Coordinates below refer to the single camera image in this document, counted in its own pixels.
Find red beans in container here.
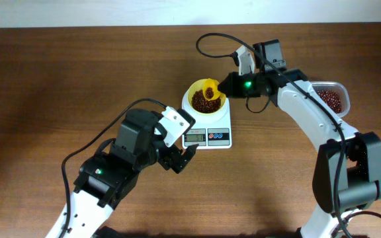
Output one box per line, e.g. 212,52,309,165
316,90,342,114

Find white digital kitchen scale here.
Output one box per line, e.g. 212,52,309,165
181,89,232,149

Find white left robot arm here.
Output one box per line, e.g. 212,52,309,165
47,106,196,237

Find yellow plastic bowl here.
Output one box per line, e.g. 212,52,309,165
185,79,226,113

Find yellow measuring scoop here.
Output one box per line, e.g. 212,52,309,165
202,78,221,100

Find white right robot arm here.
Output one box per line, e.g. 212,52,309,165
218,40,381,237

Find clear plastic container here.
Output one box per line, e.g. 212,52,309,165
312,81,351,118

